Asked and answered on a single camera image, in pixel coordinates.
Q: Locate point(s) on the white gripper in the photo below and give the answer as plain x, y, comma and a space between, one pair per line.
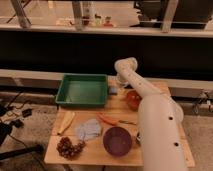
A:
120, 83

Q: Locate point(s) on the blue sponge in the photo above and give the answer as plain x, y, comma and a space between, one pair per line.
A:
113, 90

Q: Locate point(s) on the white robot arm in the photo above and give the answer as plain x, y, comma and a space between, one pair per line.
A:
159, 117

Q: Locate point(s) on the red bowl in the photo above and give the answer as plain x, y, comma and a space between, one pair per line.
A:
133, 100

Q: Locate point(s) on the purple bowl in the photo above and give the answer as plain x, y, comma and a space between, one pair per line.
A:
117, 141

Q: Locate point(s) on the green plastic tray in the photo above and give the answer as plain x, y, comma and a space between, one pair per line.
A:
83, 91

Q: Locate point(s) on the orange carrot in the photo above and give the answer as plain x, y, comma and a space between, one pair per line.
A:
107, 119

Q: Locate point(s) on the wooden folding table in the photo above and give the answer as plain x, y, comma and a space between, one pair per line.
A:
94, 152

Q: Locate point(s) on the light blue cloth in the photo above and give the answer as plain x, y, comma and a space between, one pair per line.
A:
88, 130

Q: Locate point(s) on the yellow banana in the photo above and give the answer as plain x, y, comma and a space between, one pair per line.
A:
67, 120

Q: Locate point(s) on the bunch of red grapes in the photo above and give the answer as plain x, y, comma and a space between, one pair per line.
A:
68, 150

